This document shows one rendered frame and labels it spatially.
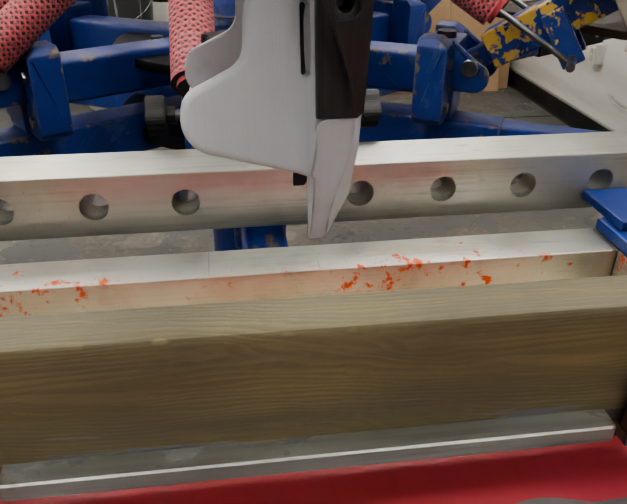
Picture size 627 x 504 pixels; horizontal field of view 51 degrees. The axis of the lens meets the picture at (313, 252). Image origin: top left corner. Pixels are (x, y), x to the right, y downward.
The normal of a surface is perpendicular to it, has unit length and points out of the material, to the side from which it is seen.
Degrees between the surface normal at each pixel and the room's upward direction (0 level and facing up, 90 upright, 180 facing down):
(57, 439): 90
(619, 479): 0
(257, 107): 82
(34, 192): 90
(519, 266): 90
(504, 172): 90
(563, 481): 0
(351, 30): 99
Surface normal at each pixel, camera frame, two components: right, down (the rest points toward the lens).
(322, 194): 0.14, 0.69
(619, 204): 0.01, -0.87
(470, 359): 0.14, 0.49
